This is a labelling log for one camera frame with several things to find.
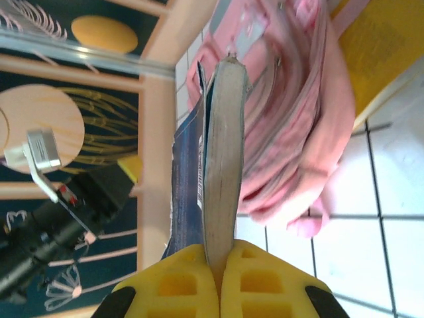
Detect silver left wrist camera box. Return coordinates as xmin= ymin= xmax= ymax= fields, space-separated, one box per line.
xmin=3 ymin=128 xmax=64 ymax=203

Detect aluminium corner post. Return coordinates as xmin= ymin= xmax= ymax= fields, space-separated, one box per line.
xmin=0 ymin=28 xmax=176 ymax=80

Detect wall panel yellow oval feather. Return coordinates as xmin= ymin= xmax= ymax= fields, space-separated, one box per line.
xmin=0 ymin=0 xmax=176 ymax=64

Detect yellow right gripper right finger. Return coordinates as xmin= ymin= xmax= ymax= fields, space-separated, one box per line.
xmin=220 ymin=240 xmax=350 ymax=318

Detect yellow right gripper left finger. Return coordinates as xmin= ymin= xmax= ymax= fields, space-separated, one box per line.
xmin=94 ymin=243 xmax=221 ymax=318

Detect pink school backpack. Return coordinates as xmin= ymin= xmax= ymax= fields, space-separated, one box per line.
xmin=185 ymin=0 xmax=357 ymax=239

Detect wall panel peach circle strands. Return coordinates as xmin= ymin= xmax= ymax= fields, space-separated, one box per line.
xmin=0 ymin=54 xmax=146 ymax=199

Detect blue paperback book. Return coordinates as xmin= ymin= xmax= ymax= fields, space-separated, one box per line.
xmin=162 ymin=56 xmax=254 ymax=286

